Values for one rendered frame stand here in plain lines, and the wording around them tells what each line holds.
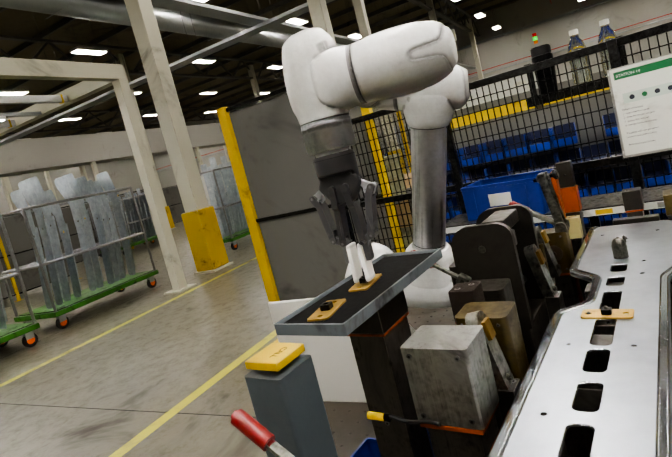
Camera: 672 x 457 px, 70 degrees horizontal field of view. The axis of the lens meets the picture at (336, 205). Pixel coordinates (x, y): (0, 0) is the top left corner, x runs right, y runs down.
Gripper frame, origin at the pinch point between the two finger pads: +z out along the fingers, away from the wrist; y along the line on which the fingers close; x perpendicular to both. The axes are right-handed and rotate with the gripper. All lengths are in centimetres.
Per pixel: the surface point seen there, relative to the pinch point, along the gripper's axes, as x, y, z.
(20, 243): -603, 1127, -4
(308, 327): 19.2, 1.8, 4.1
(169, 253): -456, 525, 61
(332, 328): 19.9, -2.6, 4.2
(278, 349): 25.9, 3.1, 4.2
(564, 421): 16.6, -30.3, 20.2
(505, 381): 6.9, -22.1, 20.0
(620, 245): -48, -43, 17
